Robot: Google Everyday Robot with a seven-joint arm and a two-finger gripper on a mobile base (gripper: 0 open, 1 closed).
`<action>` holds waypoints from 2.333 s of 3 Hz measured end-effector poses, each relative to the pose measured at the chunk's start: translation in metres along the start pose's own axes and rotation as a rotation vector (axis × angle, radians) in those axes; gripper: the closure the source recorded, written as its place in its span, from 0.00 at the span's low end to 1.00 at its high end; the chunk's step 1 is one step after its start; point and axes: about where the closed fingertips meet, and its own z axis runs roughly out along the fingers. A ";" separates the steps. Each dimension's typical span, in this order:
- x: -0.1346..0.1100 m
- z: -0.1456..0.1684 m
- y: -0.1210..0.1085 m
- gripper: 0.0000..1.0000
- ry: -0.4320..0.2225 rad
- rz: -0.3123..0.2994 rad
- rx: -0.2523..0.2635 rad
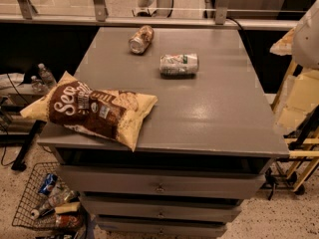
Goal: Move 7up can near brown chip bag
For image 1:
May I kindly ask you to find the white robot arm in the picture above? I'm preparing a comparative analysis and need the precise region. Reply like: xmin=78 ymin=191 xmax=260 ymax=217
xmin=292 ymin=0 xmax=319 ymax=69

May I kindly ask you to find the brown yellow chip bag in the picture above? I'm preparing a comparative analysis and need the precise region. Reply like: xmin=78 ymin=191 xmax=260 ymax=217
xmin=20 ymin=72 xmax=158 ymax=151

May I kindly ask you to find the brown soda can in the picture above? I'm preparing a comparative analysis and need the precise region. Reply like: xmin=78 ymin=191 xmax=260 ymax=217
xmin=129 ymin=25 xmax=155 ymax=54

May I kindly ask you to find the blue pepsi can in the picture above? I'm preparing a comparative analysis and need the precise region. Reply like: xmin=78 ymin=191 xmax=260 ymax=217
xmin=39 ymin=173 xmax=58 ymax=196

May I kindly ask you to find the red can in basket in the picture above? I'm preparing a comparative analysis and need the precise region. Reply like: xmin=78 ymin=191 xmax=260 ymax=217
xmin=56 ymin=214 xmax=83 ymax=229

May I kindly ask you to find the grey drawer cabinet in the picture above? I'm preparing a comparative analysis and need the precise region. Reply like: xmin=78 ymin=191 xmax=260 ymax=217
xmin=37 ymin=26 xmax=291 ymax=239

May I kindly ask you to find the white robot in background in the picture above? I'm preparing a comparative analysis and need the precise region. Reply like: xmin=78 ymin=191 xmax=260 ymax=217
xmin=135 ymin=0 xmax=173 ymax=18

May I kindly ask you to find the plastic bottle in basket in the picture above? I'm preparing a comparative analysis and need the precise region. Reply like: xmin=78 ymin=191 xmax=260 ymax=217
xmin=31 ymin=189 xmax=78 ymax=219

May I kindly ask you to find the small clear water bottle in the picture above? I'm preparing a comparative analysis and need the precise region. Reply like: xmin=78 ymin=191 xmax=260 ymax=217
xmin=31 ymin=76 xmax=46 ymax=93

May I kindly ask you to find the yellow sponge in basket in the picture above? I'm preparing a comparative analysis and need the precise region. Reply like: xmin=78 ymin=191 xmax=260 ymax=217
xmin=55 ymin=202 xmax=81 ymax=214

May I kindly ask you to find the black stand leg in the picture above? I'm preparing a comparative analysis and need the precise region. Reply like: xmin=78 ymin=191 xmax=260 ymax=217
xmin=11 ymin=120 xmax=44 ymax=171

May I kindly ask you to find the metal railing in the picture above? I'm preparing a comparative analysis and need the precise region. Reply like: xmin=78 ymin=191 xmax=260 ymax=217
xmin=0 ymin=0 xmax=298 ymax=31

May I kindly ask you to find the wire basket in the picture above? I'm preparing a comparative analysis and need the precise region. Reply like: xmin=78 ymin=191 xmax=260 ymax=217
xmin=12 ymin=162 xmax=86 ymax=231

